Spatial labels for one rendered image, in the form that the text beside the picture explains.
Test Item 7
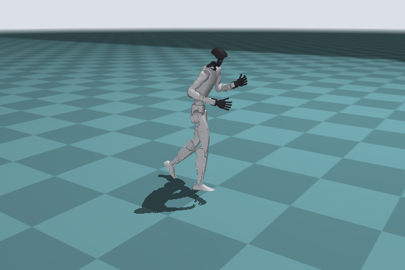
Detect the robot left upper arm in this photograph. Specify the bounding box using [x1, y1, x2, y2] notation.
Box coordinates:
[215, 67, 222, 92]

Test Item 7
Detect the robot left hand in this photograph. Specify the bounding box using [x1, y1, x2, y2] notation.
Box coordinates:
[232, 74, 247, 89]

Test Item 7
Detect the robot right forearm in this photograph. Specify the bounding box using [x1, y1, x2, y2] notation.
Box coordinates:
[189, 89, 216, 105]

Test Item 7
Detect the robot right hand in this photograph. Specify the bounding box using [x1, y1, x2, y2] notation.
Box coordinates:
[210, 97, 232, 111]

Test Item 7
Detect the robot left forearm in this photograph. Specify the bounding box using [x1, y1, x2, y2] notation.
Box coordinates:
[221, 82, 235, 92]

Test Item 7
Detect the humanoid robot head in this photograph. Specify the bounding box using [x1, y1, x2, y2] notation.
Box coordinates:
[206, 47, 228, 71]

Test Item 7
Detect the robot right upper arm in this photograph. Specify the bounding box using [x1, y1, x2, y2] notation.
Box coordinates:
[187, 70, 210, 98]

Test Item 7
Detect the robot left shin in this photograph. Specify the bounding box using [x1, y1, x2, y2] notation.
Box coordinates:
[170, 146, 196, 167]

